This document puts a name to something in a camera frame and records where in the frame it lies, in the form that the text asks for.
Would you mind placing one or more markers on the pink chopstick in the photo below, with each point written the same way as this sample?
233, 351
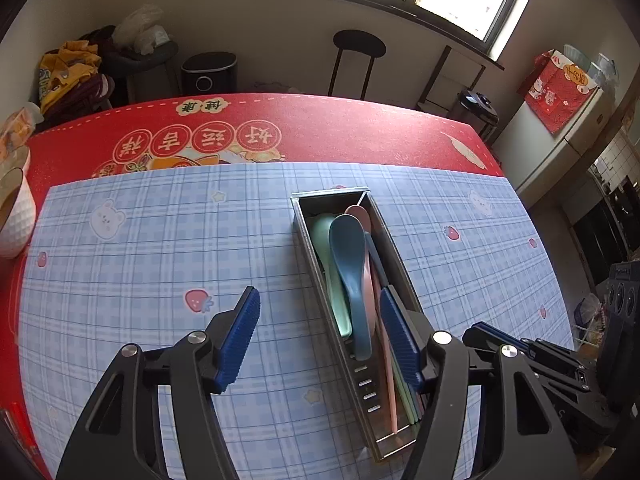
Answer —
387, 385

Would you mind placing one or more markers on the orange snack packet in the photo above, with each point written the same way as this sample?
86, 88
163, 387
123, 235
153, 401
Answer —
15, 125

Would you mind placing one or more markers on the black round stool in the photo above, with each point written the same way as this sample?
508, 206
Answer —
360, 42

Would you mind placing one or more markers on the blue spoon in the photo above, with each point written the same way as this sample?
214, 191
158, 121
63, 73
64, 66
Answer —
350, 270

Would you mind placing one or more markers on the dark bar table frame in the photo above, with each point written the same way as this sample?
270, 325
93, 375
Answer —
440, 75

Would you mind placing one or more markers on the dark kitchen cabinet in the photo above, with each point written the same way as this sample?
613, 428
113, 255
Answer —
610, 230

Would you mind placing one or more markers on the clear plastic bag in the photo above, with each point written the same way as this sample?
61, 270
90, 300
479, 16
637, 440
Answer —
142, 27

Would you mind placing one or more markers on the teal green spoon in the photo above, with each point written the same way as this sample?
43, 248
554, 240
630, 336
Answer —
322, 240

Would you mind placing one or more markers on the dark window sill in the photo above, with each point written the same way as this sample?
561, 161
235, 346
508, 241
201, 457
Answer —
380, 2

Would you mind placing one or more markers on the dark round bin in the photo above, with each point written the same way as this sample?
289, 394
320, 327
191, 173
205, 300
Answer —
207, 72

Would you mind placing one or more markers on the metal utensil tray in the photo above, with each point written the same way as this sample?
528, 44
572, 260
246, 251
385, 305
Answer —
305, 230

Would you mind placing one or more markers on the light green chopstick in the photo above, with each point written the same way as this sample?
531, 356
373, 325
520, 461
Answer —
419, 407
406, 405

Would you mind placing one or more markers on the blue chopstick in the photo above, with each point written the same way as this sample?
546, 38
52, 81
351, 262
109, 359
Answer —
376, 260

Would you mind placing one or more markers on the white refrigerator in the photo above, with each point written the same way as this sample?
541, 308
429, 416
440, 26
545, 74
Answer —
555, 155

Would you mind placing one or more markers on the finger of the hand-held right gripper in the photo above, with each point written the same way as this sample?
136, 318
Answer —
482, 332
560, 385

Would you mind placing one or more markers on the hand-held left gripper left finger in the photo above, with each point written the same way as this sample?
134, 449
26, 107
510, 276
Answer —
242, 330

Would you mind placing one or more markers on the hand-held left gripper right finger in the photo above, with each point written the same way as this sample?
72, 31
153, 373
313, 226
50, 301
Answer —
400, 335

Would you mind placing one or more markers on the pile of clothes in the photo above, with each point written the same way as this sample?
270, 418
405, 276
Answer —
70, 75

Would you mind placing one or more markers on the clear plastic containers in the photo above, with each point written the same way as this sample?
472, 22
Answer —
597, 67

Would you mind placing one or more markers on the black rice cooker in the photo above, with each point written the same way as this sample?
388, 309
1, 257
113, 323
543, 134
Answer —
477, 110

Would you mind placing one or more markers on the blue plaid mat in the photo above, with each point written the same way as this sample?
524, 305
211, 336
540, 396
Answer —
150, 270

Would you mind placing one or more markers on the dark round chair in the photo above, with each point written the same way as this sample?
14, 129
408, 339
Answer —
155, 65

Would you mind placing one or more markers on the pink spoon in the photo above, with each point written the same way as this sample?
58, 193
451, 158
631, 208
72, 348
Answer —
361, 217

